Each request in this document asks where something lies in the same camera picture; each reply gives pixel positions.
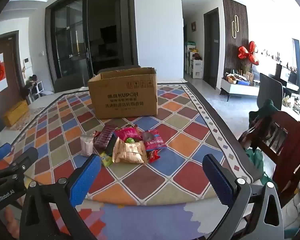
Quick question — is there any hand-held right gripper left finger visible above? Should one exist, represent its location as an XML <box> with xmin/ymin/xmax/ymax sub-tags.
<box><xmin>19</xmin><ymin>154</ymin><xmax>102</xmax><ymax>240</ymax></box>

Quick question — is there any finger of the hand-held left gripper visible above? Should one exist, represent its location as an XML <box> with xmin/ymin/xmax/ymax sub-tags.
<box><xmin>5</xmin><ymin>147</ymin><xmax>39</xmax><ymax>180</ymax></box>
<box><xmin>0</xmin><ymin>143</ymin><xmax>12</xmax><ymax>164</ymax></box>

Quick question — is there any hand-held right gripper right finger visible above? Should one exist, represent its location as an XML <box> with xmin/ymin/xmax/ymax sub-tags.
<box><xmin>202</xmin><ymin>154</ymin><xmax>285</xmax><ymax>240</ymax></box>

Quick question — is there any dark green snack packet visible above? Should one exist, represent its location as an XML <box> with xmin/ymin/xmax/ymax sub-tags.
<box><xmin>105</xmin><ymin>136</ymin><xmax>120</xmax><ymax>159</ymax></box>

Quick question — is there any red and white candy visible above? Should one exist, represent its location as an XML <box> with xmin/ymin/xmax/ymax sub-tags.
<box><xmin>148</xmin><ymin>149</ymin><xmax>161</xmax><ymax>163</ymax></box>

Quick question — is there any brown cardboard box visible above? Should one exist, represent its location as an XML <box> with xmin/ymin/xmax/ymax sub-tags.
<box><xmin>87</xmin><ymin>67</ymin><xmax>158</xmax><ymax>120</ymax></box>

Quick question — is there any small light green packet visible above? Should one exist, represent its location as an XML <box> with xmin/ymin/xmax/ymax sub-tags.
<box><xmin>100</xmin><ymin>152</ymin><xmax>113</xmax><ymax>167</ymax></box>

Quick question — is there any yellow woven box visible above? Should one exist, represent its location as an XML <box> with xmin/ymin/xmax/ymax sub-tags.
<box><xmin>2</xmin><ymin>100</ymin><xmax>29</xmax><ymax>127</ymax></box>

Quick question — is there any green bag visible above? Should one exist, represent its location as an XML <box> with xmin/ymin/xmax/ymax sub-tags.
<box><xmin>245</xmin><ymin>149</ymin><xmax>265</xmax><ymax>178</ymax></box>

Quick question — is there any maroon striped snack packet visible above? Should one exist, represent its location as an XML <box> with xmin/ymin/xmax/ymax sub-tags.
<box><xmin>93</xmin><ymin>125</ymin><xmax>115</xmax><ymax>153</ymax></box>

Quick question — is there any kraft brown snack packet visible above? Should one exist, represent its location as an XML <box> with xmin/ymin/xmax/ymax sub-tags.
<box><xmin>112</xmin><ymin>138</ymin><xmax>148</xmax><ymax>165</ymax></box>

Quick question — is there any colourful checkered tablecloth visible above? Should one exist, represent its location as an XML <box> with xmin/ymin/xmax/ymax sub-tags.
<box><xmin>0</xmin><ymin>82</ymin><xmax>263</xmax><ymax>240</ymax></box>

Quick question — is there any red wooden chair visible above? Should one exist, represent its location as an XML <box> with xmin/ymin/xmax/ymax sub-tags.
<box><xmin>237</xmin><ymin>110</ymin><xmax>300</xmax><ymax>205</ymax></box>

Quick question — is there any white stool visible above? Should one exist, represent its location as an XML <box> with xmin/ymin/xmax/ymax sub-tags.
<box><xmin>31</xmin><ymin>80</ymin><xmax>45</xmax><ymax>98</ymax></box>

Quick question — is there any dark bag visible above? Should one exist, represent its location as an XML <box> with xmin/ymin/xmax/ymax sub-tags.
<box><xmin>22</xmin><ymin>74</ymin><xmax>39</xmax><ymax>97</ymax></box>

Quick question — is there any red cloth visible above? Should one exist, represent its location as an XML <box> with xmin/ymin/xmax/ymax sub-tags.
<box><xmin>272</xmin><ymin>124</ymin><xmax>300</xmax><ymax>194</ymax></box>

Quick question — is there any green cloth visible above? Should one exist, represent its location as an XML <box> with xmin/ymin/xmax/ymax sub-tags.
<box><xmin>249</xmin><ymin>99</ymin><xmax>278</xmax><ymax>125</ymax></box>

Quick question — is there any brown wooden door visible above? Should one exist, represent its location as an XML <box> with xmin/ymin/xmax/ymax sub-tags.
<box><xmin>0</xmin><ymin>31</ymin><xmax>25</xmax><ymax>130</ymax></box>

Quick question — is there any white low cabinet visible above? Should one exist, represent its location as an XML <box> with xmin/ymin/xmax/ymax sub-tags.
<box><xmin>220</xmin><ymin>76</ymin><xmax>261</xmax><ymax>102</ymax></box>

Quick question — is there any dark grey chair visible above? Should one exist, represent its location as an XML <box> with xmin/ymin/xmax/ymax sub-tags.
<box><xmin>256</xmin><ymin>72</ymin><xmax>283</xmax><ymax>111</ymax></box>

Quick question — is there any white shelf unit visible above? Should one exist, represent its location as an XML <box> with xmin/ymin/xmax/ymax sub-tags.
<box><xmin>187</xmin><ymin>41</ymin><xmax>204</xmax><ymax>80</ymax></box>

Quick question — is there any black television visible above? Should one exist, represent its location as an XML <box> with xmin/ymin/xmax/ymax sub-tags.
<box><xmin>275</xmin><ymin>64</ymin><xmax>300</xmax><ymax>91</ymax></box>

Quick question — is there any glass sliding door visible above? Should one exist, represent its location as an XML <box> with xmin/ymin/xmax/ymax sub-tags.
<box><xmin>45</xmin><ymin>0</ymin><xmax>138</xmax><ymax>85</ymax></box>

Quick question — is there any dark hallway door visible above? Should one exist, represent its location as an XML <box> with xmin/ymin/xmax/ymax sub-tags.
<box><xmin>203</xmin><ymin>7</ymin><xmax>220</xmax><ymax>90</ymax></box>

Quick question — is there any red foil balloon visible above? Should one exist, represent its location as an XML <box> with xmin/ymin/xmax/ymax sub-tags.
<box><xmin>238</xmin><ymin>41</ymin><xmax>260</xmax><ymax>66</ymax></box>

